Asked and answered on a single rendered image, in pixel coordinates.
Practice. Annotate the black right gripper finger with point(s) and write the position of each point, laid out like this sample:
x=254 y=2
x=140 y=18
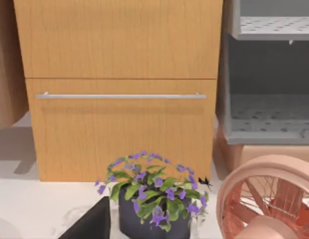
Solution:
x=92 y=222

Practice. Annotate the purple flower plant dark pot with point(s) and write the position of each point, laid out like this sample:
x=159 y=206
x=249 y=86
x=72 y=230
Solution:
x=154 y=196

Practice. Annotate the pink table fan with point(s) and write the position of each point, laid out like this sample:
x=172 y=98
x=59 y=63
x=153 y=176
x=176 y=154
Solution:
x=269 y=199

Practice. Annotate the brown wooden cabinet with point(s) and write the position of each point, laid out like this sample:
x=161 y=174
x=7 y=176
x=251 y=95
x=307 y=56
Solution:
x=8 y=64

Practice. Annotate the plain wooden drawer front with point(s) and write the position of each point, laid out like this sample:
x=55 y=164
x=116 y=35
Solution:
x=118 y=38

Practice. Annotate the wooden cupboard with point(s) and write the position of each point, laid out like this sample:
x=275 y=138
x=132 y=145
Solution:
x=234 y=99

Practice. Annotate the grey pierced drawer inside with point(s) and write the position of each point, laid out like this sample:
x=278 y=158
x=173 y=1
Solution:
x=269 y=104

